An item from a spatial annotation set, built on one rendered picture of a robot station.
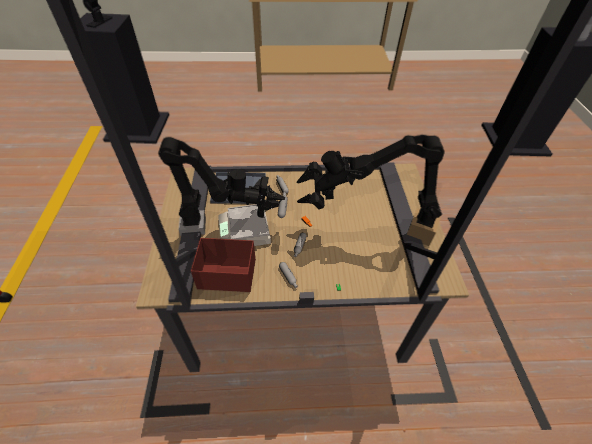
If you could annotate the red open-top box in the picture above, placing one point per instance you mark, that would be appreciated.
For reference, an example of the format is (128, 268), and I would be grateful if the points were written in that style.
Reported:
(220, 256)

